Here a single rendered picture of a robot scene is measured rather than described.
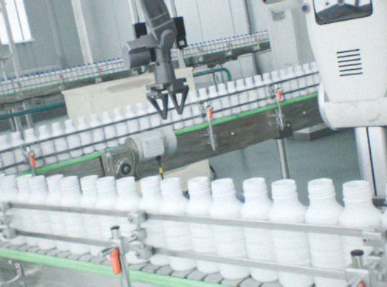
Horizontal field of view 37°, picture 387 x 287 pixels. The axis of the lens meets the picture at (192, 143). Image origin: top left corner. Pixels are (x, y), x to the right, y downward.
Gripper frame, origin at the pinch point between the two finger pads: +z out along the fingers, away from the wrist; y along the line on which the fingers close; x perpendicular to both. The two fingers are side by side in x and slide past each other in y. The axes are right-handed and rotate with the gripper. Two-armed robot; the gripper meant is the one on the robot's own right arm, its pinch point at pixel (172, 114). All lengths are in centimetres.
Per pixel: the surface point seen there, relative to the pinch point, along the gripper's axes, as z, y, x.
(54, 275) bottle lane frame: 26, 48, 2
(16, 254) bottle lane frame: 22, 48, -12
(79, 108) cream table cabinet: 24, -202, -311
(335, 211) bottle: 9, 41, 69
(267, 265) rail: 17, 44, 58
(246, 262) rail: 17, 45, 54
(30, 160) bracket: 18, -14, -99
